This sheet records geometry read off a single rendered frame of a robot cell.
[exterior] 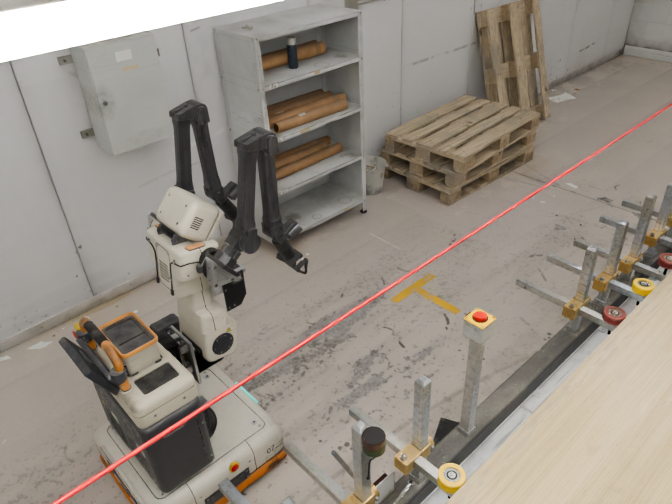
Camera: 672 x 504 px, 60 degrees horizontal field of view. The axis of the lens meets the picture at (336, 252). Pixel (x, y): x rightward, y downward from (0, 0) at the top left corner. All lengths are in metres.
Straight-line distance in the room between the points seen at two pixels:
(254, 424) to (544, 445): 1.35
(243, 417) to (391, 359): 1.00
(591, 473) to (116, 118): 2.85
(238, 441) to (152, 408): 0.59
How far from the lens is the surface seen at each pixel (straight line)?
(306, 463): 1.88
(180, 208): 2.19
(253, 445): 2.71
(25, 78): 3.56
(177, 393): 2.28
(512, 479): 1.84
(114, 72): 3.46
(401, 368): 3.34
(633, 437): 2.04
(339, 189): 4.80
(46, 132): 3.65
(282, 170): 4.16
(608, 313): 2.44
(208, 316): 2.39
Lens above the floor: 2.38
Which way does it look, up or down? 34 degrees down
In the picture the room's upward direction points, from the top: 3 degrees counter-clockwise
